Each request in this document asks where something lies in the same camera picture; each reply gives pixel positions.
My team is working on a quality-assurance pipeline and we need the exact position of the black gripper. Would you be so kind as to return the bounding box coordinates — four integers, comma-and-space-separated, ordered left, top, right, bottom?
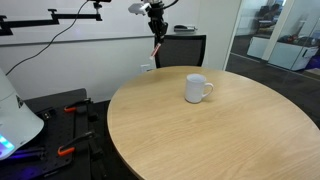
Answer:
148, 2, 167, 45

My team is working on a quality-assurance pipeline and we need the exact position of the orange marker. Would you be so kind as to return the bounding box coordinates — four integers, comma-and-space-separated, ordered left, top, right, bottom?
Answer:
149, 43, 161, 60

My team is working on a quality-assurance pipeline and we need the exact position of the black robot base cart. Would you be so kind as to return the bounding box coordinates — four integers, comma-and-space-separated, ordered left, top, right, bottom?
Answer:
0, 89, 107, 180

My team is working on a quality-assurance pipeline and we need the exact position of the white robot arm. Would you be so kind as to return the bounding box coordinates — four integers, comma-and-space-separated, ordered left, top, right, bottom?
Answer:
143, 0, 179, 43

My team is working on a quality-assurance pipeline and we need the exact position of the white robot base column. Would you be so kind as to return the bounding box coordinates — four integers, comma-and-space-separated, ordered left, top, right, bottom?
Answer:
0, 69, 44, 160

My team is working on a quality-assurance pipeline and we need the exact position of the white ceramic mug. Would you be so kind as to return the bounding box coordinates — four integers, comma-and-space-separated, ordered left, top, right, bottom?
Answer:
184, 74, 214, 104

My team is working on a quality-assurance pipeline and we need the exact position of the black stapler on ledge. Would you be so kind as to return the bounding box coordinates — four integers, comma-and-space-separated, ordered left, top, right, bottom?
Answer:
174, 25, 197, 32

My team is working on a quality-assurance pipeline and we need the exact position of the black mesh office chair far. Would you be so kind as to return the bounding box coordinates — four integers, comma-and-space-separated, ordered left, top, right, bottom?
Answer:
155, 35, 206, 68

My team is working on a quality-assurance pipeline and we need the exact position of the round wooden table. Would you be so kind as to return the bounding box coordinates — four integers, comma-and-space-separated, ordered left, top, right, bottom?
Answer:
107, 67, 320, 180

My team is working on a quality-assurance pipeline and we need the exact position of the white storage cabinet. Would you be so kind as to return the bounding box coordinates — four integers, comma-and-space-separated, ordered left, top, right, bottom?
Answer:
247, 36, 319, 71

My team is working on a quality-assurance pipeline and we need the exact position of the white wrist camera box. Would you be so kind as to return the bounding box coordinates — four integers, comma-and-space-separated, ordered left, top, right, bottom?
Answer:
128, 3, 150, 15

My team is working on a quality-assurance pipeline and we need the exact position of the white wall outlet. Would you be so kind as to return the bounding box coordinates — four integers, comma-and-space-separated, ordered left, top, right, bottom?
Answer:
140, 64, 151, 73

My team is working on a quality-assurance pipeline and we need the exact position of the black hanging cable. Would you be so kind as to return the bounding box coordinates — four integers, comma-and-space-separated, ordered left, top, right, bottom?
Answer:
4, 0, 89, 77

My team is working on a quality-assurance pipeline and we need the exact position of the orange handled clamp upper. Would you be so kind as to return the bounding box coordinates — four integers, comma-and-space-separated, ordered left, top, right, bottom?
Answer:
64, 98, 92, 113

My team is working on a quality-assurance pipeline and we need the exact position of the orange handled clamp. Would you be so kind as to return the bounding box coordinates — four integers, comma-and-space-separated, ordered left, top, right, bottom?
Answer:
57, 131, 95, 157
64, 98, 92, 113

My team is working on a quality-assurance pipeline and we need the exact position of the orange handled clamp lower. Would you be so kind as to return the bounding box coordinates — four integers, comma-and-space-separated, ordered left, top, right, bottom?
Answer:
57, 131, 95, 157

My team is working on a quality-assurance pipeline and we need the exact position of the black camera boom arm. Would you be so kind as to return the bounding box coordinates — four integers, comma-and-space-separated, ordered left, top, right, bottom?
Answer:
0, 0, 112, 36

